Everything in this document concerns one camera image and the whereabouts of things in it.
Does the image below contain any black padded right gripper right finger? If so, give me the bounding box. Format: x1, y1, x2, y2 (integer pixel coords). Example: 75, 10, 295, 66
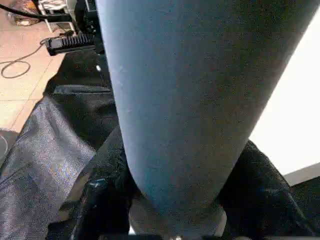
218, 140, 320, 240

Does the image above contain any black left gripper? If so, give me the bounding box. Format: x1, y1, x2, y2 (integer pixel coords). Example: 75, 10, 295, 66
45, 30, 106, 57

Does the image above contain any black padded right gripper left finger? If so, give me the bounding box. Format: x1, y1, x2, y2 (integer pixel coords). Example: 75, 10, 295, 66
47, 125, 141, 240

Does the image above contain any white plastic table top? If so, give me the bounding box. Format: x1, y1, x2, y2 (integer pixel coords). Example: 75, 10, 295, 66
247, 10, 320, 188

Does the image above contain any white plastic table leg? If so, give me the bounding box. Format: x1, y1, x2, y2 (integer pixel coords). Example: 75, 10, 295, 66
95, 0, 320, 239

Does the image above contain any black work mat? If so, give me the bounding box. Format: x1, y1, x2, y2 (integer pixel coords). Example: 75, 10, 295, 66
0, 47, 320, 240

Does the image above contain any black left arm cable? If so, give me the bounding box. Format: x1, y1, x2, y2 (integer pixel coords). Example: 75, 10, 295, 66
0, 2, 76, 23

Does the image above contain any thin black floor cable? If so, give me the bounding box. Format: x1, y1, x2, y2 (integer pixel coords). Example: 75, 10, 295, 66
0, 37, 56, 80

